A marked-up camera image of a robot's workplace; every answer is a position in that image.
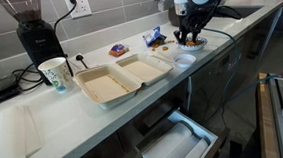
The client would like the blue patterned paper bowl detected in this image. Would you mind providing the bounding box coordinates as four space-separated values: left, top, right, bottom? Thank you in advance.
175 34 209 53

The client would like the black coffee grinder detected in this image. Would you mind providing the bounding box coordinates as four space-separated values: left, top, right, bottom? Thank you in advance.
0 0 70 89

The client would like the printed paper cup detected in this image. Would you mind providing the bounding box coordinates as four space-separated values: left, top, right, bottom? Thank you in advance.
37 56 76 95

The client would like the blue cable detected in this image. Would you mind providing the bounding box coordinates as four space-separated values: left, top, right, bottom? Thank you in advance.
202 21 283 125

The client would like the brown cereal flakes pile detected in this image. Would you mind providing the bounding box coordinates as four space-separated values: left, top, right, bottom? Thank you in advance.
184 39 204 48

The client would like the white paper roll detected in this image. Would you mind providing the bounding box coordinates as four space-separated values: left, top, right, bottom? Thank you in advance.
182 137 211 158
140 120 201 158

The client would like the black coiled cord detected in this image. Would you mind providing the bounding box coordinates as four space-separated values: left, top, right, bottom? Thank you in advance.
11 62 46 93

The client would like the open grey drawer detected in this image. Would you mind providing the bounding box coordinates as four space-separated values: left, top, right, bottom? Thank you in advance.
132 106 221 158

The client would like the open styrofoam clamshell container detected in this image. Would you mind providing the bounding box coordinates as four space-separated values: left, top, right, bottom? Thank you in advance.
73 51 176 112

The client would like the black grinder power cord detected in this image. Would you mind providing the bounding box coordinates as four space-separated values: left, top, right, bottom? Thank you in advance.
51 0 80 33

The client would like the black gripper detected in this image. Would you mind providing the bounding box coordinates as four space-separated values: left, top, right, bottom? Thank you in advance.
170 0 221 46

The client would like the black spoon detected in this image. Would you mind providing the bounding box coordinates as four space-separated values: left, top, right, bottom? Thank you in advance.
75 53 90 71

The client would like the white folded napkin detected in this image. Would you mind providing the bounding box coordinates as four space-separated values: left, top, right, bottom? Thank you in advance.
0 103 44 158

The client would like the blue snack bag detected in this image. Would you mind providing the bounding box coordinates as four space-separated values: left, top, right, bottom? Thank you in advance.
141 25 168 48

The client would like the orange snack packet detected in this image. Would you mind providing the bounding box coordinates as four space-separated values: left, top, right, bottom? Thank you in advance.
107 42 130 58

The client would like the steel counter sink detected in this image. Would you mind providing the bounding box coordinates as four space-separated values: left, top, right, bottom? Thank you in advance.
215 2 266 22

